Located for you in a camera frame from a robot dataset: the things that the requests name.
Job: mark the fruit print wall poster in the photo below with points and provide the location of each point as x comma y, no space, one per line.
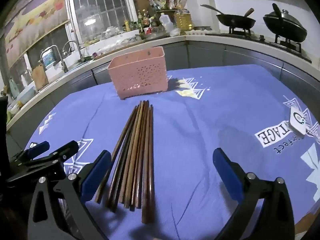
32,17

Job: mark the white egg tray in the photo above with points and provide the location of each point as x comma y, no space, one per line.
196,32

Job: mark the white water purifier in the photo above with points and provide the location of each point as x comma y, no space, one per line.
48,58

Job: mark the large cooking oil bottle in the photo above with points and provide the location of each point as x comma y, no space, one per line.
183,20

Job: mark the white plastic jug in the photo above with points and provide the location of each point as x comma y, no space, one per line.
166,22

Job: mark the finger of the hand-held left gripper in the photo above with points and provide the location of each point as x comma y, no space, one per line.
38,148
67,150

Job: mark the bundle of wooden chopsticks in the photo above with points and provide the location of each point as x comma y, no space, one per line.
140,155

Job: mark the curved steel faucet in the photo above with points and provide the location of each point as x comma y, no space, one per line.
75,43

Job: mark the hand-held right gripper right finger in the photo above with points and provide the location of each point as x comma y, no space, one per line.
227,177

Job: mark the angular steel faucet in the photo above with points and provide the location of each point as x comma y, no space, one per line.
60,55

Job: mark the pink plastic basket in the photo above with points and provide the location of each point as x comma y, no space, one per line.
140,77

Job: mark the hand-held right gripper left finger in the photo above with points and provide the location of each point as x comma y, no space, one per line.
97,177

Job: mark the black gas stove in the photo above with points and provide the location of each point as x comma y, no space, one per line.
275,43

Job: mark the blue printed tablecloth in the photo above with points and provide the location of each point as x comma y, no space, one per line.
200,117

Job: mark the pile of snack bags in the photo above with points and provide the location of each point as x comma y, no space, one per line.
167,2

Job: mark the white printed card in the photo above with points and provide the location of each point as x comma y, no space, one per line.
297,122

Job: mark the black wok with steel lid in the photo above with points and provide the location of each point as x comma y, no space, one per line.
285,27

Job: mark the wooden cutting board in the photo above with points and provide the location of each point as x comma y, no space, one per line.
40,77

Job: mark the barred window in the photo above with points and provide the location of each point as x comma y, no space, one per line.
100,10

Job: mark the group of condiment bottles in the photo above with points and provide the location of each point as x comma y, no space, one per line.
140,22

